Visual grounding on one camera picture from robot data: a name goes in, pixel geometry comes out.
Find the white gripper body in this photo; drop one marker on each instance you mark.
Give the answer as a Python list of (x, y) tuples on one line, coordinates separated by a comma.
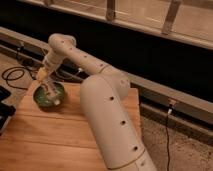
[(42, 74)]

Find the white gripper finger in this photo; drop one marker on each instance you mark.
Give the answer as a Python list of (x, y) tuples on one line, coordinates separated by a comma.
[(44, 86), (53, 88)]

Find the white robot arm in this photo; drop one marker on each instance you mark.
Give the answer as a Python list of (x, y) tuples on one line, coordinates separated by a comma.
[(101, 95)]

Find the green ceramic bowl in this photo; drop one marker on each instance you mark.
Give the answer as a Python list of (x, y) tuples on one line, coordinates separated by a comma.
[(43, 101)]

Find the black device at left edge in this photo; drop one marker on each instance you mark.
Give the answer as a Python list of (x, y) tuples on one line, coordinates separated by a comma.
[(6, 111)]

